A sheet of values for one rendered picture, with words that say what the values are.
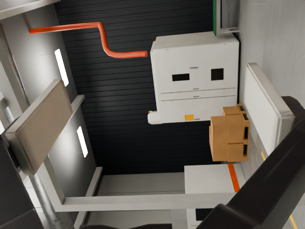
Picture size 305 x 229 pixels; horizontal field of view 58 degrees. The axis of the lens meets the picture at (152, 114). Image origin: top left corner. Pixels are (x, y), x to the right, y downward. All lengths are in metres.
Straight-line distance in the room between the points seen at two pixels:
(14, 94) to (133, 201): 1.74
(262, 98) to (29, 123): 0.13
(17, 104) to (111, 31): 8.66
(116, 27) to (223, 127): 6.11
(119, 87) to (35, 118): 11.77
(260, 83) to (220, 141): 7.17
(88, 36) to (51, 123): 11.39
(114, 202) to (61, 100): 3.24
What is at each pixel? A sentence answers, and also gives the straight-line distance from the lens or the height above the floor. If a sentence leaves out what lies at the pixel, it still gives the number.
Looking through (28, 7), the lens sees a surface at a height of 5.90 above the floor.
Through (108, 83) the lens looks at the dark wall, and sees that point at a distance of 11.97.
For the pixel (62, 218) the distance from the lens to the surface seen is 7.84.
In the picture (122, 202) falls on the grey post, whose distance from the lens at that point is 3.41.
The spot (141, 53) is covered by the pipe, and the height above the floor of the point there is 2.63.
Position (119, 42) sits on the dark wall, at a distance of 11.29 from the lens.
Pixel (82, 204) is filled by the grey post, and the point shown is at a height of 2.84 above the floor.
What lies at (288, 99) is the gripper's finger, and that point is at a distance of 0.17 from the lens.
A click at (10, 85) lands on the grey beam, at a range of 2.81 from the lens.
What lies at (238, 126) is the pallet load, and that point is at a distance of 7.14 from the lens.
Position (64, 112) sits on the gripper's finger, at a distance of 0.21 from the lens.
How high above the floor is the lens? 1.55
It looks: 7 degrees up
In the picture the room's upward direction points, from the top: 94 degrees counter-clockwise
